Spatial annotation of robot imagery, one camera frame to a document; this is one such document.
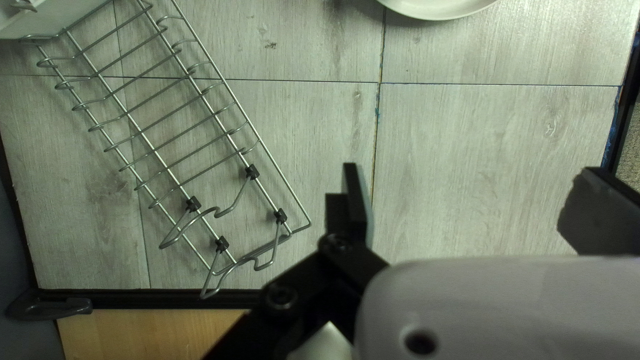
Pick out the wire dish rack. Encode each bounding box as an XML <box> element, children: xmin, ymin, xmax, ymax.
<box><xmin>19</xmin><ymin>0</ymin><xmax>313</xmax><ymax>301</ymax></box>

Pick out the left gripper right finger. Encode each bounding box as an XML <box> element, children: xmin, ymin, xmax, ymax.
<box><xmin>556</xmin><ymin>166</ymin><xmax>640</xmax><ymax>257</ymax></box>

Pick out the pale plate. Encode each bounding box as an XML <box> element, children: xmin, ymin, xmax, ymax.
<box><xmin>374</xmin><ymin>0</ymin><xmax>502</xmax><ymax>22</ymax></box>

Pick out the white cutlery holder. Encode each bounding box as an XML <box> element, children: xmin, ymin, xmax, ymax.
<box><xmin>0</xmin><ymin>0</ymin><xmax>114</xmax><ymax>42</ymax></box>

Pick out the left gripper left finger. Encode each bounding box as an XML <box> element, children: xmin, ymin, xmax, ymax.
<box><xmin>202</xmin><ymin>162</ymin><xmax>390</xmax><ymax>360</ymax></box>

